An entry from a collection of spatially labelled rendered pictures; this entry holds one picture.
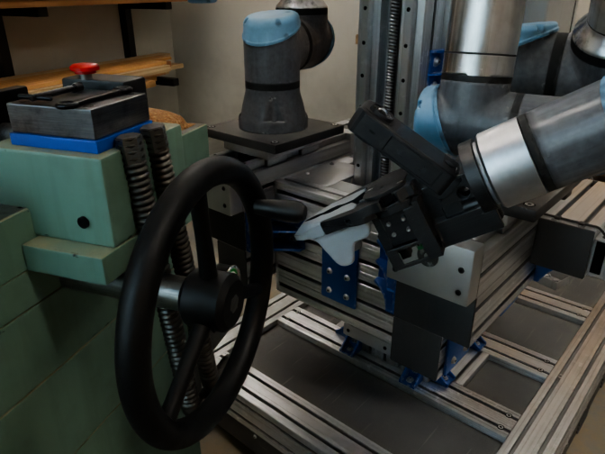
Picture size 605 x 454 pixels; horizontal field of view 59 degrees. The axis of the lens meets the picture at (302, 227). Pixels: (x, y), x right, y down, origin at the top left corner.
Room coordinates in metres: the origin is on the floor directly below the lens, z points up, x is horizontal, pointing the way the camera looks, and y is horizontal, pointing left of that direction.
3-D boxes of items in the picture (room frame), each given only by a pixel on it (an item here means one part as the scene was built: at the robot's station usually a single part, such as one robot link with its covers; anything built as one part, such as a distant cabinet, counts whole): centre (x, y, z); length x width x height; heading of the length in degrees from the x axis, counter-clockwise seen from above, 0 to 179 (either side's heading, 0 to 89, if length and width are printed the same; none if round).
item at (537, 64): (0.82, -0.32, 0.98); 0.13 x 0.12 x 0.14; 61
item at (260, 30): (1.16, 0.06, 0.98); 0.13 x 0.12 x 0.14; 153
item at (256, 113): (1.15, 0.06, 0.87); 0.15 x 0.15 x 0.10
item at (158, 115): (0.81, 0.24, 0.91); 0.12 x 0.09 x 0.03; 71
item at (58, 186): (0.54, 0.22, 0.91); 0.15 x 0.14 x 0.09; 161
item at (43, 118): (0.54, 0.22, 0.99); 0.13 x 0.11 x 0.06; 161
